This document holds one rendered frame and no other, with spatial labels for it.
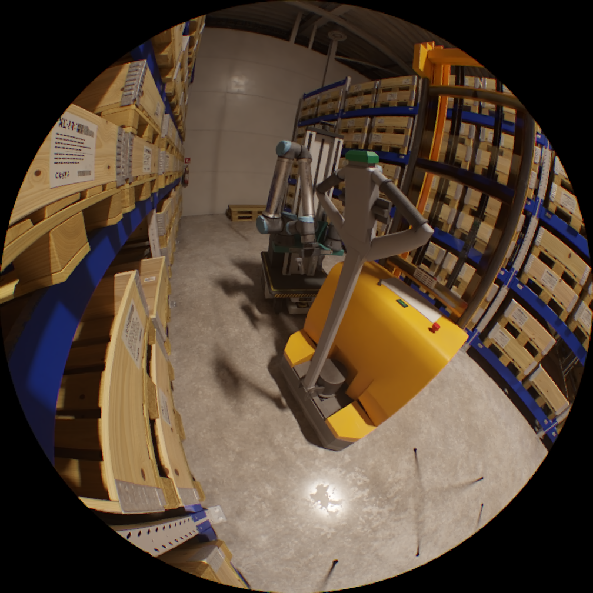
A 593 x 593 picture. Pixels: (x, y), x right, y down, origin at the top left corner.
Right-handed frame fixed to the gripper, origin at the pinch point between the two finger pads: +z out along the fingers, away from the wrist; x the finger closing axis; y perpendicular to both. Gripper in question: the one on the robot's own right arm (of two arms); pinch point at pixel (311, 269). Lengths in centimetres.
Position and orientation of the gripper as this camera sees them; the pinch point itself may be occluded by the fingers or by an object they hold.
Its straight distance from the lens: 128.1
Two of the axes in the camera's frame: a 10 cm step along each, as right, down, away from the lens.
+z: 1.1, 9.6, 2.7
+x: -9.2, 2.0, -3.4
